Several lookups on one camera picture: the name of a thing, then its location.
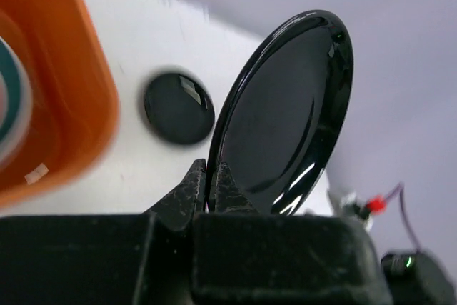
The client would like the white green rimmed plate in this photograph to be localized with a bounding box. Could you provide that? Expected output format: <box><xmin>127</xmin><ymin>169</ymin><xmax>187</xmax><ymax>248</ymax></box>
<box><xmin>1</xmin><ymin>39</ymin><xmax>33</xmax><ymax>165</ymax></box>

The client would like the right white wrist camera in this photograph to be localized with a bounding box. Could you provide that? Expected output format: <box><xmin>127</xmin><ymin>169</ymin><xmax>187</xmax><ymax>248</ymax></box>
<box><xmin>327</xmin><ymin>190</ymin><xmax>387</xmax><ymax>232</ymax></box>

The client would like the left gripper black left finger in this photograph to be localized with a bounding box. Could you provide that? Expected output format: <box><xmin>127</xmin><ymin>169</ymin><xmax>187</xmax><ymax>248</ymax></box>
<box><xmin>145</xmin><ymin>159</ymin><xmax>206</xmax><ymax>232</ymax></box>

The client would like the black plate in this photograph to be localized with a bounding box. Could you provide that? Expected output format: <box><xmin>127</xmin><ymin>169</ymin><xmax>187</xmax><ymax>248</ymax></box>
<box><xmin>141</xmin><ymin>69</ymin><xmax>215</xmax><ymax>146</ymax></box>
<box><xmin>204</xmin><ymin>10</ymin><xmax>353</xmax><ymax>215</ymax></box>

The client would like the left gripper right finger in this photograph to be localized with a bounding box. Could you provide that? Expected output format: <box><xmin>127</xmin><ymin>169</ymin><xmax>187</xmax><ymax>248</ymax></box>
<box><xmin>212</xmin><ymin>162</ymin><xmax>258</xmax><ymax>214</ymax></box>

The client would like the black plate front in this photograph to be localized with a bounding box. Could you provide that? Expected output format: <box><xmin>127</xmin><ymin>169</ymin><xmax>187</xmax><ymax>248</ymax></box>
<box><xmin>204</xmin><ymin>10</ymin><xmax>353</xmax><ymax>215</ymax></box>

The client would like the orange plastic bin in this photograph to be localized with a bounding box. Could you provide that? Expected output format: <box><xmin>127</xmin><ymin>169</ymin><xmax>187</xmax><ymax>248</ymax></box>
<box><xmin>1</xmin><ymin>0</ymin><xmax>119</xmax><ymax>206</ymax></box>

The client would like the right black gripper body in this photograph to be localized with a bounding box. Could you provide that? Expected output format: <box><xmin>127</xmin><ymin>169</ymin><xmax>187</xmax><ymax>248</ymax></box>
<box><xmin>381</xmin><ymin>251</ymin><xmax>456</xmax><ymax>305</ymax></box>

